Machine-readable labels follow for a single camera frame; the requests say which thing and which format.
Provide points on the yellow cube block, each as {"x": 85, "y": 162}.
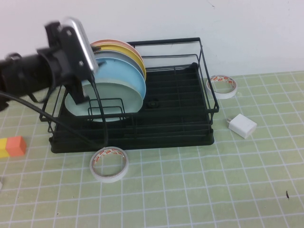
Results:
{"x": 2, "y": 149}

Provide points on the orange cube block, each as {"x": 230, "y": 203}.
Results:
{"x": 15, "y": 147}

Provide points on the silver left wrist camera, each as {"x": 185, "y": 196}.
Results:
{"x": 83, "y": 45}

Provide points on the white power adapter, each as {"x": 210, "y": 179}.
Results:
{"x": 244, "y": 126}

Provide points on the mint green plate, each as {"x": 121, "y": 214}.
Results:
{"x": 118, "y": 99}

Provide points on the pink plate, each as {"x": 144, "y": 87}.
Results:
{"x": 114, "y": 41}

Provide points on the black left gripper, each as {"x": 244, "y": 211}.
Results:
{"x": 53, "y": 59}

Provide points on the grey plate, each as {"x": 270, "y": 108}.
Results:
{"x": 126, "y": 57}

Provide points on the white tape roll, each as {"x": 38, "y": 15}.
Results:
{"x": 109, "y": 179}
{"x": 223, "y": 96}

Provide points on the green grid tablecloth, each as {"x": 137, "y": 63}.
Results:
{"x": 213, "y": 190}

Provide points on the yellow plate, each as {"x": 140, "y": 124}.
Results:
{"x": 123, "y": 49}

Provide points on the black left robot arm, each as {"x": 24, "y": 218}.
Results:
{"x": 23, "y": 73}

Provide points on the light blue plate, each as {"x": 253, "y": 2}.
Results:
{"x": 123, "y": 73}

